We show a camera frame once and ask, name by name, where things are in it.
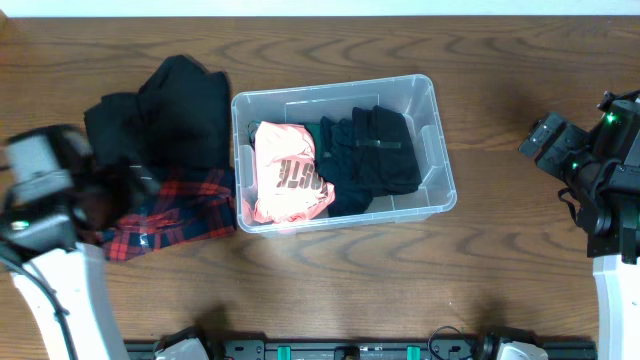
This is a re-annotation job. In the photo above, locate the red navy plaid shirt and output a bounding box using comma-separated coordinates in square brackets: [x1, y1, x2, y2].
[96, 168, 237, 261]

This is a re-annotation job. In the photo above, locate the black cloth with tape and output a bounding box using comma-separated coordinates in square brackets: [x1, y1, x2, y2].
[352, 105, 422, 197]

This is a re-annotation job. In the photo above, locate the pink printed t-shirt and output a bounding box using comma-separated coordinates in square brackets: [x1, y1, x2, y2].
[253, 121, 336, 224]

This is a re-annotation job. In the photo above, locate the clear plastic storage bin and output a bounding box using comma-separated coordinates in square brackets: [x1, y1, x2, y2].
[231, 74, 457, 237]

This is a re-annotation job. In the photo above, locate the dark navy garment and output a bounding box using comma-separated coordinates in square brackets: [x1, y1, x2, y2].
[316, 117, 373, 217]

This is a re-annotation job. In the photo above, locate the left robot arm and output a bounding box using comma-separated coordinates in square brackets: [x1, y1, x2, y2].
[1, 125, 159, 359]

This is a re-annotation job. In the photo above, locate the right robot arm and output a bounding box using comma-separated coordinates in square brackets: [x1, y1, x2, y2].
[519, 91, 639, 359]

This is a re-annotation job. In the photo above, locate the black folded garment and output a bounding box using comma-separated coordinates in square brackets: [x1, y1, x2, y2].
[84, 55, 231, 169]

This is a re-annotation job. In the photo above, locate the dark green folded garment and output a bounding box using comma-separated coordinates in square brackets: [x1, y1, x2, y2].
[247, 121, 322, 157]

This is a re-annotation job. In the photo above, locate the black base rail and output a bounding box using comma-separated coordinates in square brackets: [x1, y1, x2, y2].
[125, 337, 598, 360]

